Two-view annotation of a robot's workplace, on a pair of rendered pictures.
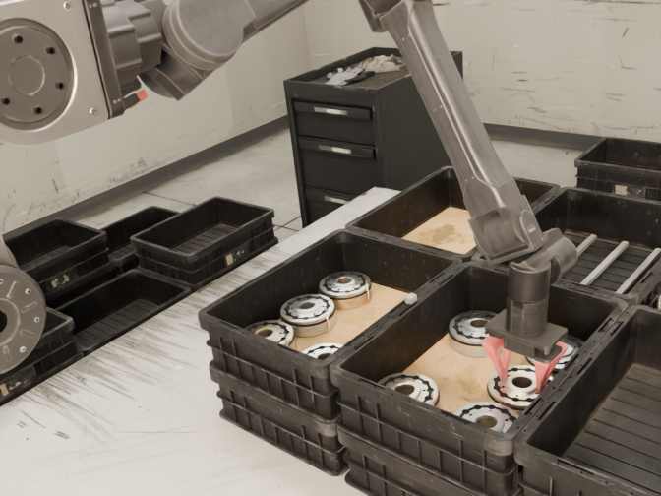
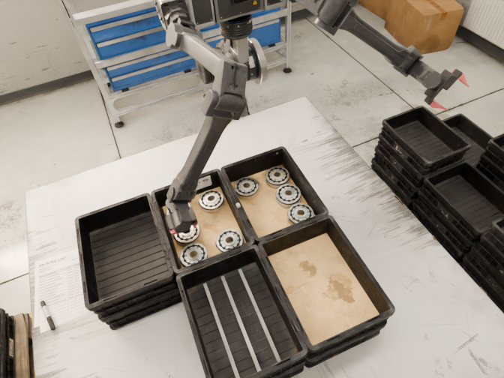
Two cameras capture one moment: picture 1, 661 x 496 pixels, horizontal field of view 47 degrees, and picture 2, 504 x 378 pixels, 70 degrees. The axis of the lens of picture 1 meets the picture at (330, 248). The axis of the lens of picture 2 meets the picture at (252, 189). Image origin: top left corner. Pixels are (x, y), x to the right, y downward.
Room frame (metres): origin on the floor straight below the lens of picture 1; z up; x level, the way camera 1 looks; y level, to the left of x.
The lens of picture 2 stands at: (1.54, -0.82, 2.05)
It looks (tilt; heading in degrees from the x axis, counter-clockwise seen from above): 51 degrees down; 119
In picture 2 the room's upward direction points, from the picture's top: 6 degrees counter-clockwise
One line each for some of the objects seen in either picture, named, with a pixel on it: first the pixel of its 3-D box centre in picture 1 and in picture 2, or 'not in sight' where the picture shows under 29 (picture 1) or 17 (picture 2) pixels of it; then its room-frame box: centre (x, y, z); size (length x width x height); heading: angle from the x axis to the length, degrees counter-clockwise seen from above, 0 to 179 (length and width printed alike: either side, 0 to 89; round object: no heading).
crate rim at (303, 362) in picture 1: (333, 291); (271, 190); (1.17, 0.00, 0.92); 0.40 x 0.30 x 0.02; 137
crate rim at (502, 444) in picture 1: (483, 341); (199, 217); (0.97, -0.22, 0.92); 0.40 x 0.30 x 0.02; 137
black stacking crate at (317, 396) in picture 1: (336, 316); (271, 198); (1.17, 0.00, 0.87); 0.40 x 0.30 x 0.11; 137
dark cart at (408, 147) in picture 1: (383, 171); not in sight; (3.00, -0.26, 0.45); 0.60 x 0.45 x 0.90; 138
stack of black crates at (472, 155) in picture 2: not in sight; (459, 150); (1.99, 1.24, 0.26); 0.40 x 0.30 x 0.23; 138
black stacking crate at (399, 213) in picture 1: (455, 232); (320, 282); (1.46, -0.27, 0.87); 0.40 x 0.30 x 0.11; 137
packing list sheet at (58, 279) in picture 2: not in sight; (61, 285); (0.49, -0.61, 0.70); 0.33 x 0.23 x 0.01; 138
